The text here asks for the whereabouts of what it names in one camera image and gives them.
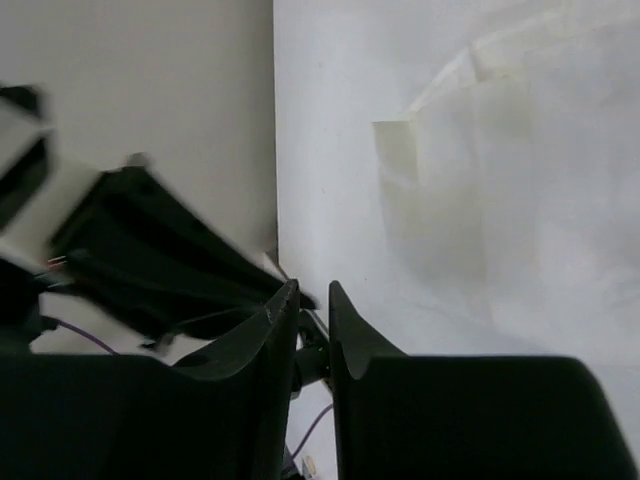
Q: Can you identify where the white pleated skirt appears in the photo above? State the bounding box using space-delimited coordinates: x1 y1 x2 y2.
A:
272 0 640 371

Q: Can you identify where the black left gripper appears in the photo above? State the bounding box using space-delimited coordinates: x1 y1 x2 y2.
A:
1 167 320 390

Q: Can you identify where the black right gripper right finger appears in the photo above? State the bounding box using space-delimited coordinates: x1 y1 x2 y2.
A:
329 282 639 479

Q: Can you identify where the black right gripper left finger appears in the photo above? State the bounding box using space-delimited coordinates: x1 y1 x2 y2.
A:
1 280 300 479

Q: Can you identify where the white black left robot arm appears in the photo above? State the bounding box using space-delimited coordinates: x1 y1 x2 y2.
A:
1 85 282 344

